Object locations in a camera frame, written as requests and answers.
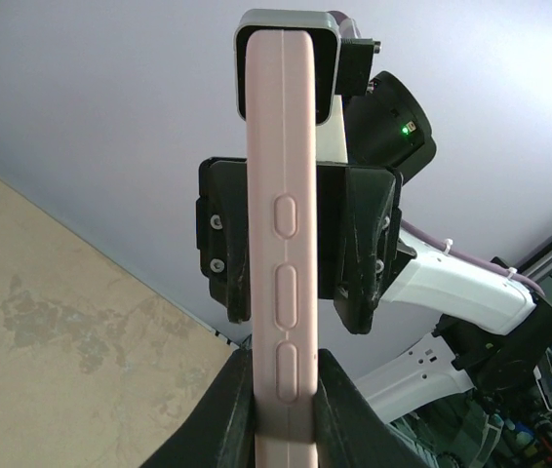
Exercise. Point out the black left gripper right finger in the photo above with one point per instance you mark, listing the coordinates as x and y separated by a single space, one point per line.
348 432

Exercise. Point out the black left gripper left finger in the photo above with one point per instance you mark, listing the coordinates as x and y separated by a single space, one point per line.
220 431

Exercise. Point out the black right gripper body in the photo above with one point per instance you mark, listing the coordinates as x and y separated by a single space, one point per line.
330 194

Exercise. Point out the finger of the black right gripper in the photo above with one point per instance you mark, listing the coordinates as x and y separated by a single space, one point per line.
228 194
370 197

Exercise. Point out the light pink phone case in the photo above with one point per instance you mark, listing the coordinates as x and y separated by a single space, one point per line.
283 282

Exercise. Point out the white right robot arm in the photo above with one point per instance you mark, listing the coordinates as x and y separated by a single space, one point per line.
494 326

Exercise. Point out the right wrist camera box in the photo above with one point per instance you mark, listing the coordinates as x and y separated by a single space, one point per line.
286 66

